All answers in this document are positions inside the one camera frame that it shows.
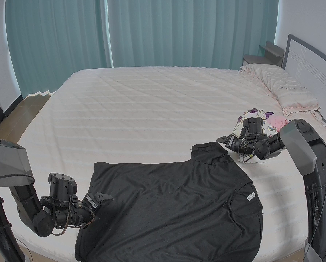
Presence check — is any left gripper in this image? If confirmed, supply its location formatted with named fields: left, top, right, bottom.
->
left=68, top=192, right=114, bottom=227

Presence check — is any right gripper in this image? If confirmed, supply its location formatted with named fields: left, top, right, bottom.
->
left=216, top=134, right=252, bottom=155

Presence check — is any black T-shirt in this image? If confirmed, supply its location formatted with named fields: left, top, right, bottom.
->
left=74, top=143, right=264, bottom=262

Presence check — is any bed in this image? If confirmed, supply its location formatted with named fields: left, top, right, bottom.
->
left=14, top=34, right=326, bottom=262

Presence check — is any white printed pyjama top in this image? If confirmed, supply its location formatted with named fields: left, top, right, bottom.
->
left=232, top=108, right=278, bottom=164

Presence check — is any pink garment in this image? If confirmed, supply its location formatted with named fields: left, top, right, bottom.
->
left=268, top=113, right=291, bottom=132

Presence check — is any pale pink pillow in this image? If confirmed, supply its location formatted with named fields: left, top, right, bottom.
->
left=239, top=63, right=321, bottom=117

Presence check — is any grey bedside table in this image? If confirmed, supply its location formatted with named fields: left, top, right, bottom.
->
left=243, top=40, right=285, bottom=70

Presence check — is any blue-green curtain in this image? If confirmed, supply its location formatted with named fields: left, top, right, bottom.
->
left=107, top=0, right=278, bottom=70
left=5, top=0, right=114, bottom=96

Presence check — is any black cable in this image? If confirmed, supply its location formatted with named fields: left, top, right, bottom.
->
left=14, top=238, right=33, bottom=262

